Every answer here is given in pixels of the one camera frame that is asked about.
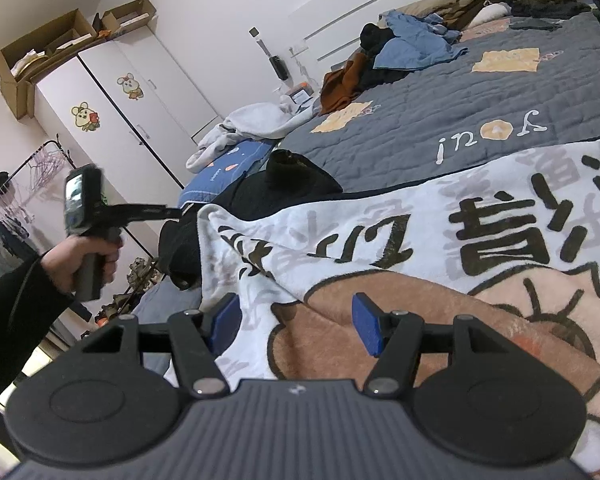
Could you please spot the white crumpled hoodie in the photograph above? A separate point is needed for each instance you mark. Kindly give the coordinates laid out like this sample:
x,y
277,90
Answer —
x,y
255,120

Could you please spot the white wardrobe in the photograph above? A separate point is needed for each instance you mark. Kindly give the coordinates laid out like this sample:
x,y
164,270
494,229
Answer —
x,y
130,125

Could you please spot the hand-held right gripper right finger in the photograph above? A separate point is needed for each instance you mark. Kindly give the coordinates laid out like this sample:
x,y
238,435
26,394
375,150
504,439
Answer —
x,y
367,325

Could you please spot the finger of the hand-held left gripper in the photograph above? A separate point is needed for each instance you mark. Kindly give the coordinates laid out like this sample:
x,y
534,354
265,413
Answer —
x,y
160,211

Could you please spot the black hair brush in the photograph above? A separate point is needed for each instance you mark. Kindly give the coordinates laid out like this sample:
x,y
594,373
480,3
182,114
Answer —
x,y
278,62

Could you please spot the black clothes rack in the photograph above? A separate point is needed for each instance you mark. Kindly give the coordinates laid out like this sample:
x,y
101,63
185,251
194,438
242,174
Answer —
x,y
0,240

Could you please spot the white printed fleece blanket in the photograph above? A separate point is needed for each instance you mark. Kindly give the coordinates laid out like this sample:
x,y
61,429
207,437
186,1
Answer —
x,y
380,240

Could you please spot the black crumpled garment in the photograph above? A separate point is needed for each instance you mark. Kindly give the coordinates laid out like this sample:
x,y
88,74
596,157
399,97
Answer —
x,y
375,35

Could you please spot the small wall switch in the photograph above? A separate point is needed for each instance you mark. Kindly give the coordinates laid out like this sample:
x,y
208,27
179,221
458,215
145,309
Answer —
x,y
254,32

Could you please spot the black coat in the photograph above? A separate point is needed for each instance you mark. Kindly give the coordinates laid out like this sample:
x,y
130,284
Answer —
x,y
290,175

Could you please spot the large open cardboard box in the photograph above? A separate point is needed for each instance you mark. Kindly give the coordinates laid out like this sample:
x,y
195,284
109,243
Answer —
x,y
15,90

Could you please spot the brown garment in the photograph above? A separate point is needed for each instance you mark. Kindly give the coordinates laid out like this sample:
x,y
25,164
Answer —
x,y
340,85

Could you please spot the white folded garment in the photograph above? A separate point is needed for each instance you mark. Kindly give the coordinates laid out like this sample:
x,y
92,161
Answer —
x,y
490,14

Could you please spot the blue denim garment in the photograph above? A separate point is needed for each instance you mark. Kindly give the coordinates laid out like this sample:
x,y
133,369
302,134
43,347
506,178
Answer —
x,y
410,45

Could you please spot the grey quilted bedspread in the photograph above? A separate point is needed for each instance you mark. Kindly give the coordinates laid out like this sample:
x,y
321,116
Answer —
x,y
405,110

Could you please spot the blue pillow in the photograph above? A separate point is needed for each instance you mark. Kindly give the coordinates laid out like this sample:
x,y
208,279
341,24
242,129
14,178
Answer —
x,y
230,165

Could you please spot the white wall socket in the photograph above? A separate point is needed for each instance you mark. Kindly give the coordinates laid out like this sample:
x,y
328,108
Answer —
x,y
298,51

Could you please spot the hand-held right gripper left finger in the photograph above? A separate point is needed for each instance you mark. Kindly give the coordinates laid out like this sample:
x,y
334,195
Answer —
x,y
225,320

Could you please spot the person's left hand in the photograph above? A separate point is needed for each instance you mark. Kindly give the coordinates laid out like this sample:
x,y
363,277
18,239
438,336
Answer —
x,y
65,265

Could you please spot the small open cardboard box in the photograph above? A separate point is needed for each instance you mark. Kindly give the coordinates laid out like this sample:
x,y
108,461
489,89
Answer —
x,y
130,17

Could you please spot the person's left forearm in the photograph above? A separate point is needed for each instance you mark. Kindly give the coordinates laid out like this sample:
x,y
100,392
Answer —
x,y
10,320

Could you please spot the cartoon mouse sticker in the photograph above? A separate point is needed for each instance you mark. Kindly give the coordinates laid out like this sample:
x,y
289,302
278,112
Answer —
x,y
85,116
130,86

